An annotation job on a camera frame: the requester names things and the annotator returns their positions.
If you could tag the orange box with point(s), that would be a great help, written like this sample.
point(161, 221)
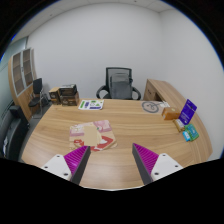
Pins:
point(170, 113)

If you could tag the small brown box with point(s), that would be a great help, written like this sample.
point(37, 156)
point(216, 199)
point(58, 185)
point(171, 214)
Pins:
point(55, 96)

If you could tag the small yellow-beige box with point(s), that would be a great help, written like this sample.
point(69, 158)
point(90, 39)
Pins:
point(179, 125)

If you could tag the dark cardboard box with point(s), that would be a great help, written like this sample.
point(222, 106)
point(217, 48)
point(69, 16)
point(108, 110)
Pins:
point(69, 95)

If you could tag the grey mesh office chair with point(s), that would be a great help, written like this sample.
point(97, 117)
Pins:
point(118, 84)

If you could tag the black leather armchair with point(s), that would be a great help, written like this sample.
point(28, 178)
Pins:
point(13, 130)

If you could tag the white green paper sheet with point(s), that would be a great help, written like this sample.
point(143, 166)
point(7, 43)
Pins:
point(91, 105)

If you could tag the purple standing card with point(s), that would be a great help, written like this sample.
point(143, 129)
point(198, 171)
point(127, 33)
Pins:
point(187, 112)

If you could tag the wooden bookshelf cabinet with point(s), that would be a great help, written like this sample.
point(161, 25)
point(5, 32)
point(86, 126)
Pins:
point(21, 74)

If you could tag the small black side chair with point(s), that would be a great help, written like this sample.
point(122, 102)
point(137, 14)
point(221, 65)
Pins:
point(37, 96)

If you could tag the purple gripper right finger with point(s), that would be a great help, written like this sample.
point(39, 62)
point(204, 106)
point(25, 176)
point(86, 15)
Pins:
point(153, 166)

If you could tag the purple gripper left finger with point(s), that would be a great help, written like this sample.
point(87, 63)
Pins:
point(70, 166)

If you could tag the green packet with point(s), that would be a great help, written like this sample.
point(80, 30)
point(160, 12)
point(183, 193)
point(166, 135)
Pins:
point(190, 133)

